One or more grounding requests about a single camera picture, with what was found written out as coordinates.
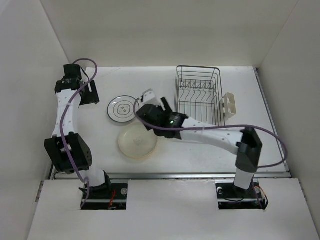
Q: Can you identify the white ringed plate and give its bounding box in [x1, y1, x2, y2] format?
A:
[106, 95, 140, 123]

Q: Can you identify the beige plate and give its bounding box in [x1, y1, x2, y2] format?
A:
[118, 122, 158, 159]

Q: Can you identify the yellow plate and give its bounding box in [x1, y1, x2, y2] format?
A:
[122, 141, 158, 159]

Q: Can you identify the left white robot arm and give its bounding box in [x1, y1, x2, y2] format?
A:
[44, 60, 100, 175]

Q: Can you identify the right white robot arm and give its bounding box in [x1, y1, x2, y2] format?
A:
[135, 90, 263, 197]

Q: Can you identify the beige cutlery holder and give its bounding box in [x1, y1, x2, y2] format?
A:
[219, 92, 237, 120]

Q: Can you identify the white foam board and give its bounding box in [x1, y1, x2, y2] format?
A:
[28, 178, 319, 240]

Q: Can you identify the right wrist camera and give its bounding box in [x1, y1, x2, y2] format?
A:
[139, 89, 161, 106]

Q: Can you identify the wire dish rack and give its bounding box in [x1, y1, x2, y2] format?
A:
[174, 65, 225, 126]

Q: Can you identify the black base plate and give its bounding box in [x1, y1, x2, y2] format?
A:
[79, 181, 128, 211]

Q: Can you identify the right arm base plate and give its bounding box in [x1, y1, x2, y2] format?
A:
[215, 180, 269, 211]

